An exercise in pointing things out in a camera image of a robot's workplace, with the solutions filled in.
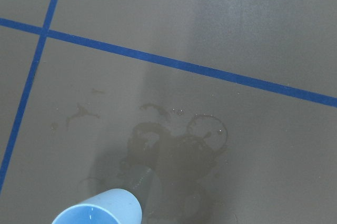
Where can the light blue plastic cup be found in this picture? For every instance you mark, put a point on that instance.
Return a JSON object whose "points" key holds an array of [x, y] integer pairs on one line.
{"points": [[112, 206]]}

